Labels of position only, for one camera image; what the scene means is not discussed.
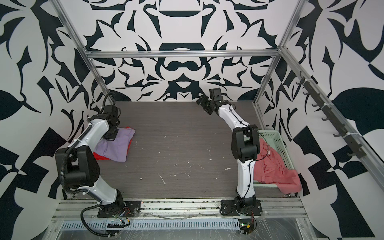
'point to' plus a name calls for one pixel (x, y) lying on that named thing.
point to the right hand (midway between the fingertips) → (199, 101)
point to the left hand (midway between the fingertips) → (101, 132)
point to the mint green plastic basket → (262, 189)
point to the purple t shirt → (117, 149)
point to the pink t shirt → (269, 168)
